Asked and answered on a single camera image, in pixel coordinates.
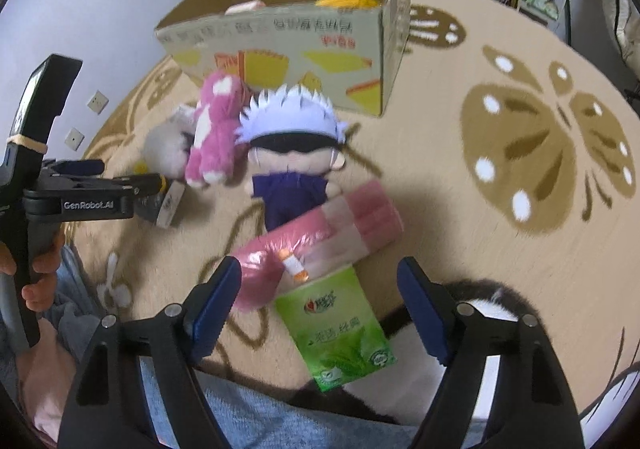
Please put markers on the white bedding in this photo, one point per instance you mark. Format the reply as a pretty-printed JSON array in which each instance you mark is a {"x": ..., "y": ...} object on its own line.
[{"x": 625, "y": 19}]

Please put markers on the white-haired plush doll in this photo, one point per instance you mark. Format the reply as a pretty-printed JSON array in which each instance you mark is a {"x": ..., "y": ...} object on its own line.
[{"x": 285, "y": 119}]

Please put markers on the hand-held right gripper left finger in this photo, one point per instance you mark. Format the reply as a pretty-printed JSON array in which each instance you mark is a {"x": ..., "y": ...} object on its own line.
[{"x": 220, "y": 304}]

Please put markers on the green tissue pack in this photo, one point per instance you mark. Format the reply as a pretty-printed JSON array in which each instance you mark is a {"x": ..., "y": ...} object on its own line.
[{"x": 335, "y": 329}]

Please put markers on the white wall socket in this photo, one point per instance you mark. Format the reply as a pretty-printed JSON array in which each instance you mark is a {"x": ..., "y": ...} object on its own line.
[
  {"x": 74, "y": 139},
  {"x": 97, "y": 101}
]

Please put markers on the black and white plush toy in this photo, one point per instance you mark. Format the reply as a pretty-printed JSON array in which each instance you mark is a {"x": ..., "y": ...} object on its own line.
[{"x": 380, "y": 379}]

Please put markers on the pink trash bag roll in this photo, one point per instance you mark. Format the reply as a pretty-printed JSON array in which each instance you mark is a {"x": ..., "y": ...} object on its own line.
[{"x": 340, "y": 224}]

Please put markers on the beige patterned rug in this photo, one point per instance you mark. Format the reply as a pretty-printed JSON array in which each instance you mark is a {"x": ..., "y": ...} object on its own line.
[{"x": 450, "y": 229}]

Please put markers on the pale tissue pack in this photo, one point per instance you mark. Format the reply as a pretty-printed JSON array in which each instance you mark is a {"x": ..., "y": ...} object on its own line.
[{"x": 245, "y": 6}]

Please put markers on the pink bear plush toy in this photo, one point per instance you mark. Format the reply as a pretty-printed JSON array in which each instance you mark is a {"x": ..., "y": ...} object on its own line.
[{"x": 212, "y": 139}]

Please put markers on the yellow soft toy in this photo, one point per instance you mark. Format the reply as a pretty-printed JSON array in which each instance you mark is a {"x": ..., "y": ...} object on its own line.
[{"x": 350, "y": 0}]

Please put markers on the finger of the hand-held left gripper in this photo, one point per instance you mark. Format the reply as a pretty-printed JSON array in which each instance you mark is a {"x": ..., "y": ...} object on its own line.
[
  {"x": 135, "y": 184},
  {"x": 75, "y": 167}
]

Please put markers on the printed cardboard box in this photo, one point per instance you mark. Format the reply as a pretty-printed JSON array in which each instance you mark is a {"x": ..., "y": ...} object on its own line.
[{"x": 300, "y": 54}]

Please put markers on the person's left forearm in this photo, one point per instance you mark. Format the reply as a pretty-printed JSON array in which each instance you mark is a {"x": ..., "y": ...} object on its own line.
[{"x": 45, "y": 374}]

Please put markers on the person's left hand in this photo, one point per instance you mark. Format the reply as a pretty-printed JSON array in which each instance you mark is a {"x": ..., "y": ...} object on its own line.
[{"x": 45, "y": 264}]

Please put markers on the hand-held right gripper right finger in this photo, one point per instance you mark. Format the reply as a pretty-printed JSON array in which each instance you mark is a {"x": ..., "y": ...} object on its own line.
[{"x": 425, "y": 309}]

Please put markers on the small white orange tag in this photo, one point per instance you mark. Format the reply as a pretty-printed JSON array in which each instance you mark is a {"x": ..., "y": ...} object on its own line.
[{"x": 294, "y": 266}]

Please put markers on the small black white pack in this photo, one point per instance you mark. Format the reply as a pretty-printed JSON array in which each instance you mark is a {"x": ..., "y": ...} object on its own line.
[{"x": 170, "y": 206}]

